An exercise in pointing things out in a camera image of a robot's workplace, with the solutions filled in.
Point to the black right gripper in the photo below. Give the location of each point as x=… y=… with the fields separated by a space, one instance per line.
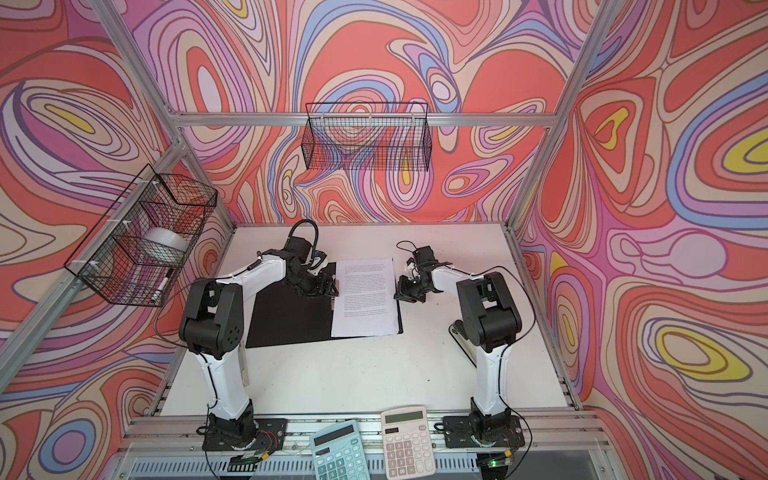
x=405 y=293

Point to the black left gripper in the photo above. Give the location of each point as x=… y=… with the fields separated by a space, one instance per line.
x=321 y=290

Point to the blue folder with black inside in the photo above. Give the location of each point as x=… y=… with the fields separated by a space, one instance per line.
x=281 y=316

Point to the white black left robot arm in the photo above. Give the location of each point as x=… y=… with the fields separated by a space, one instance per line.
x=213 y=325

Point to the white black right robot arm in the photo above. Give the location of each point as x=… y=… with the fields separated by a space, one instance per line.
x=490 y=322

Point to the beige black stapler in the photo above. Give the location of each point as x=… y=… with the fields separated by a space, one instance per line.
x=458 y=333

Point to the light blue stapler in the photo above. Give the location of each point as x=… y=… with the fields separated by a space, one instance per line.
x=243 y=367

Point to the pink white calculator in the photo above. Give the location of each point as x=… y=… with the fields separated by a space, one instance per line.
x=407 y=443

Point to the white tape roll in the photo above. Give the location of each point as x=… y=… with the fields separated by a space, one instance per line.
x=161 y=243

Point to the teal calculator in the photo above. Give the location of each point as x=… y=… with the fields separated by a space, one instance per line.
x=337 y=453

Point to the black marker pen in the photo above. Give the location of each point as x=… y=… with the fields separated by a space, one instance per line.
x=159 y=291

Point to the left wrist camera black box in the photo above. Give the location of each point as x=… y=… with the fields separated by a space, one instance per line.
x=306 y=251

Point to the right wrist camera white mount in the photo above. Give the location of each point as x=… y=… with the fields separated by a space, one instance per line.
x=422 y=262

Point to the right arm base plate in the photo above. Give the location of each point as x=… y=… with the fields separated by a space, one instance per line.
x=484 y=431

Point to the black wire basket back wall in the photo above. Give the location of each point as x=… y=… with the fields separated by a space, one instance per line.
x=367 y=136

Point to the black wire basket wall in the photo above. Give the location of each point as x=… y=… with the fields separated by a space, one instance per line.
x=116 y=269
x=367 y=136

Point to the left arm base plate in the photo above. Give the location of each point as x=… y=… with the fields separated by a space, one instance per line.
x=241 y=450

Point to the black wire basket left wall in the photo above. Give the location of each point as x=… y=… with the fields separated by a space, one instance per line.
x=116 y=269

